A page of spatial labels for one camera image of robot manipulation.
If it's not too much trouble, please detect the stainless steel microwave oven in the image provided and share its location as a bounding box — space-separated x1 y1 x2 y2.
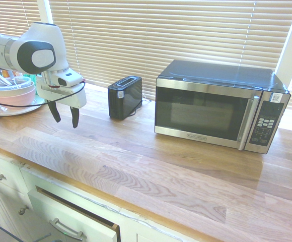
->
154 59 291 154

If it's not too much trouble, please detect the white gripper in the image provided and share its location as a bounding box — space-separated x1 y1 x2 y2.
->
36 74 87 129

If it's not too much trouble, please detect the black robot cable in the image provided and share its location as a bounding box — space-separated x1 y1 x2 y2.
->
0 56 86 107

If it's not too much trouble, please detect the light blue bowl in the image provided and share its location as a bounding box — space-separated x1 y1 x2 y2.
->
0 76 36 93

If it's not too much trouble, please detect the clear plastic container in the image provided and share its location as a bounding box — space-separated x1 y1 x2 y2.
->
0 75 32 91

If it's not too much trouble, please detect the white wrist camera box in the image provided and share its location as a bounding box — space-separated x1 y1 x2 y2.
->
53 72 84 88

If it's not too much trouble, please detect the black two-slot toaster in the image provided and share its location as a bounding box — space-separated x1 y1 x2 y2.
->
107 75 143 121

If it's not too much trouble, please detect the white cabinet door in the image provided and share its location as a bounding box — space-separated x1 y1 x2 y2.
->
0 176 36 242

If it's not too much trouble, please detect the large beige window blind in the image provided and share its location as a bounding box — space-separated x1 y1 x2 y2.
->
48 0 292 101

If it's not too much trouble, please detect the pink bowl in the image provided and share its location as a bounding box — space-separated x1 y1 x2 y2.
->
0 85 37 106

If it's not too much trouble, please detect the black toaster power cord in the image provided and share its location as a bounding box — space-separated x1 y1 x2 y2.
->
128 93 152 117

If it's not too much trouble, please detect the white plate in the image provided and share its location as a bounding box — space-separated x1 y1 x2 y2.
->
0 95 46 116

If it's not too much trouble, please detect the small beige window blind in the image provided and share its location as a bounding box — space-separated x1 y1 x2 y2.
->
0 0 41 38

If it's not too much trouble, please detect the open white drawer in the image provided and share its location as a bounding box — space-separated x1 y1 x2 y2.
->
27 186 121 242

